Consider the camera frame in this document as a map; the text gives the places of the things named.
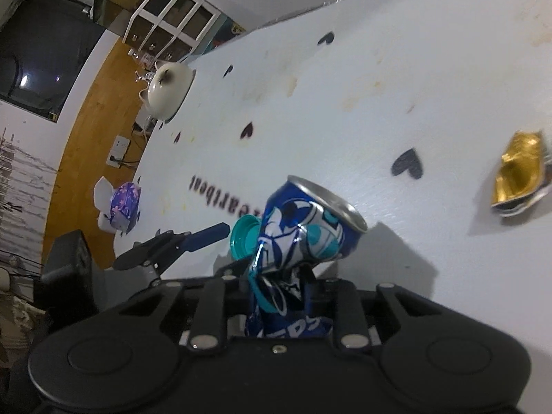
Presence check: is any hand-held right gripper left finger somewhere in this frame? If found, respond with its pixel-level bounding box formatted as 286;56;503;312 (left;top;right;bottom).
86;275;252;351

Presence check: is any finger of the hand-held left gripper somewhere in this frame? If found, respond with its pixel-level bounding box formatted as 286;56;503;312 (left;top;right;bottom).
113;223;230;273
213;255;248;286

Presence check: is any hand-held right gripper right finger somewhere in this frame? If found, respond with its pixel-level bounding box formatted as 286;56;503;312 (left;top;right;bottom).
301;267;459;351

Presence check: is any teal bottle cap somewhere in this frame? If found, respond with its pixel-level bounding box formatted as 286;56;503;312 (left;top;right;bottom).
229;216;262;262

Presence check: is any crushed blue drink can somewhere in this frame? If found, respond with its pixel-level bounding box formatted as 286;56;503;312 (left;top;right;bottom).
244;175;368;339

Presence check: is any white paper box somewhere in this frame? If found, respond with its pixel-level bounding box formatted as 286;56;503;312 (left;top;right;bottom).
93;176;117;212

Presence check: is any purple floral tissue pack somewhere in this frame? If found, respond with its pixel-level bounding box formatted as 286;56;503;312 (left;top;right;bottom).
109;182;143;231

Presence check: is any white power strip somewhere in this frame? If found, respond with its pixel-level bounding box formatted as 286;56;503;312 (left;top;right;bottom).
107;136;131;167

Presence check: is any white teapot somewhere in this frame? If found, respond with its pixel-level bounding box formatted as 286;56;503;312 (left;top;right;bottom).
139;61;196;121

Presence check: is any white heart-print tablecloth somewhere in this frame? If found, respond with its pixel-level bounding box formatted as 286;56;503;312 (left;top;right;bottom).
103;0;552;311

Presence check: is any black television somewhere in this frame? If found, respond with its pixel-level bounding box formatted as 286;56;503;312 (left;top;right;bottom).
0;0;106;115

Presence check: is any white glass-door cabinet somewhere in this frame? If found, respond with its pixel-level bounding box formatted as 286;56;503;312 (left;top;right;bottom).
123;0;221;63

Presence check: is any crushed gold foil wrapper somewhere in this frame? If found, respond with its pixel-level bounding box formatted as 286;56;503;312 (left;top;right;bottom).
491;129;552;217

